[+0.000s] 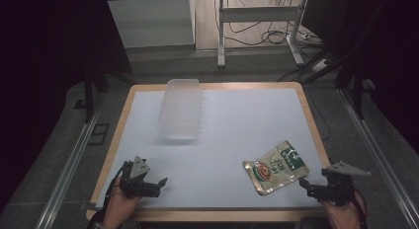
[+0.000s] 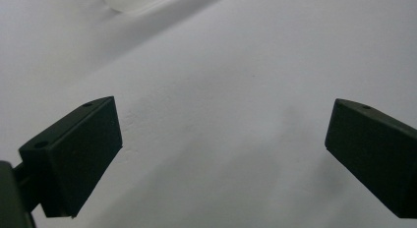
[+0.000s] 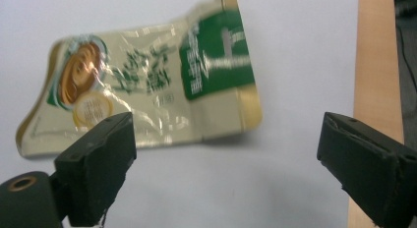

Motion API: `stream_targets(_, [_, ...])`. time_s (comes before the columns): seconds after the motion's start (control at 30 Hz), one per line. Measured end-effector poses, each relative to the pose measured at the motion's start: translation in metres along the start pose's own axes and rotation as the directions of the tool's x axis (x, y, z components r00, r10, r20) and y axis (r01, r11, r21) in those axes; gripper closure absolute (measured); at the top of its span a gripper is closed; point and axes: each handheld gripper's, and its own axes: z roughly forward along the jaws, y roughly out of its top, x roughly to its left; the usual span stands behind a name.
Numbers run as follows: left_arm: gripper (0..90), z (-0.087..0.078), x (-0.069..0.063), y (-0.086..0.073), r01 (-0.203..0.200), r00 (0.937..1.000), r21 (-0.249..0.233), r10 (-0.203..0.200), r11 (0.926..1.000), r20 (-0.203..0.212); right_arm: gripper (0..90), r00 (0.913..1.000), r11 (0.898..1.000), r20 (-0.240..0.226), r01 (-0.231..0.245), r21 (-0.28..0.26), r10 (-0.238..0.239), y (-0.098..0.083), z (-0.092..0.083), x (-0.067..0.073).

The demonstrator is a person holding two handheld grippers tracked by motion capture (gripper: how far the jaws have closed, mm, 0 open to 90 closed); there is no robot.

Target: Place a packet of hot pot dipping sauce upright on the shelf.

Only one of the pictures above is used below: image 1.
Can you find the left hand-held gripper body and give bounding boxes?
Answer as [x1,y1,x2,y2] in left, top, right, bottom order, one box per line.
[119,155,162,199]

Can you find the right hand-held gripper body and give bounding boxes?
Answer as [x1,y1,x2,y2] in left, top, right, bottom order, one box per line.
[320,160,373,206]

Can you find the person's right hand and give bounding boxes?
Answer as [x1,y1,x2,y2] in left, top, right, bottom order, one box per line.
[320,192,364,229]

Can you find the person's left hand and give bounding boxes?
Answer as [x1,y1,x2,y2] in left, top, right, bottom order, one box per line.
[103,176,143,229]

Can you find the green and gold food packet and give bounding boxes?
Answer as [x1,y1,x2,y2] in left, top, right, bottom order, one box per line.
[242,139,310,196]

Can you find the clear plastic container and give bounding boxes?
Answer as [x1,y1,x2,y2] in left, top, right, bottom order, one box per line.
[157,78,205,140]

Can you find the black metal stand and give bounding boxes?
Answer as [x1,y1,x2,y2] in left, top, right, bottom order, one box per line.
[334,54,368,120]
[82,68,111,124]

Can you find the white power strip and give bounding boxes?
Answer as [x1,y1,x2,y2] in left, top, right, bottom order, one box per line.
[310,58,332,73]

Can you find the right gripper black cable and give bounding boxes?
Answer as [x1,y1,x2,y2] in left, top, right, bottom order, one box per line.
[352,187,369,229]

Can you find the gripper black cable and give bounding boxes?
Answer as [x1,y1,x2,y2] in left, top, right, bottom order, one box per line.
[102,161,128,211]
[352,187,369,229]

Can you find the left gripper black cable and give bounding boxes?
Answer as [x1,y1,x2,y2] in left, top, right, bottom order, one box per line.
[102,161,128,211]

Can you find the metal floor rail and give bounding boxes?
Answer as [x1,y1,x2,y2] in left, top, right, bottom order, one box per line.
[34,100,104,229]
[338,88,419,229]

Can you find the black floor bracket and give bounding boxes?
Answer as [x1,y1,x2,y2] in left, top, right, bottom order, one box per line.
[86,122,111,146]

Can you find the thin black floor cable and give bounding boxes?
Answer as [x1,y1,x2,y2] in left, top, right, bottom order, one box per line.
[303,86,332,142]

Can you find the black floor cables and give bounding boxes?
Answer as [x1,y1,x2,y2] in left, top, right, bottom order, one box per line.
[225,21,317,48]

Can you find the white metal desk frame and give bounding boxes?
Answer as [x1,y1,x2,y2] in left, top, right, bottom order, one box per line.
[216,0,310,69]

